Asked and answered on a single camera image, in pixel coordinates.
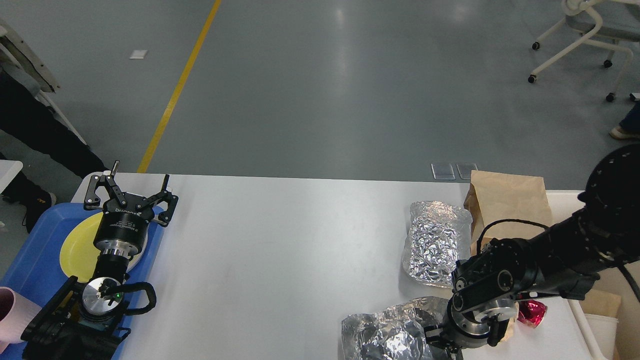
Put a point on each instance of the beige plastic bin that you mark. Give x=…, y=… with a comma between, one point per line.
x=567, y=341

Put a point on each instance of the dark green mug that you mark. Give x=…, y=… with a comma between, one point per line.
x=105, y=325

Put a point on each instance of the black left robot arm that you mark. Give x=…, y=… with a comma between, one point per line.
x=55, y=334

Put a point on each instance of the crumpled brown paper ball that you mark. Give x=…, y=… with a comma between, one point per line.
x=510, y=330

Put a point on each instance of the person in black clothes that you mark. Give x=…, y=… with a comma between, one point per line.
x=28, y=120

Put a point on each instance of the pink ribbed cup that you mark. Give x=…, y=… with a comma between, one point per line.
x=16, y=313

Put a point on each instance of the white office chair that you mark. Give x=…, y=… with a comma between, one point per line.
x=601, y=24

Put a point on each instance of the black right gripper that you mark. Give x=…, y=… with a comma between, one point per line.
x=485, y=326

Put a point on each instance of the white side table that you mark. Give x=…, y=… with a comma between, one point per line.
x=8, y=171

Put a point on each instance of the clear floor plate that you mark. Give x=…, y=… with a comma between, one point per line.
x=465, y=169
x=443, y=171

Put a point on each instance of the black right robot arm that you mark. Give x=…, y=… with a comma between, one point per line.
x=565, y=260

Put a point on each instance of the small brown paper bag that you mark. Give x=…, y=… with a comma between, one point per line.
x=506, y=206

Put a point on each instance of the white paper cup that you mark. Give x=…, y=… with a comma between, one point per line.
x=601, y=336

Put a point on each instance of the white floor tag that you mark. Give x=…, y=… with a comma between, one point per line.
x=138, y=54

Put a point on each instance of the pink plate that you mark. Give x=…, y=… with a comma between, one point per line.
x=133, y=260

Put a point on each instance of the foil bag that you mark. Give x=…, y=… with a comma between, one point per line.
x=395, y=333
x=438, y=236

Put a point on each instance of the yellow plastic plate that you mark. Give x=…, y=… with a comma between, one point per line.
x=78, y=255

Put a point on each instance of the clear floor plate right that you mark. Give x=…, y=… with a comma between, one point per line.
x=465, y=169

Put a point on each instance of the clear floor plate left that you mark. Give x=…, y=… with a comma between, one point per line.
x=443, y=171

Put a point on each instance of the large brown paper bag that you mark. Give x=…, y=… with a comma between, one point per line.
x=601, y=303

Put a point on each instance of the person at right edge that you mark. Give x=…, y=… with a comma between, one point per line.
x=628, y=129

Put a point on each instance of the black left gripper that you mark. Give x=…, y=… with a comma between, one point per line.
x=124, y=232

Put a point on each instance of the red foil wrapper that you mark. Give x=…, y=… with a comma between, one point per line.
x=531, y=313

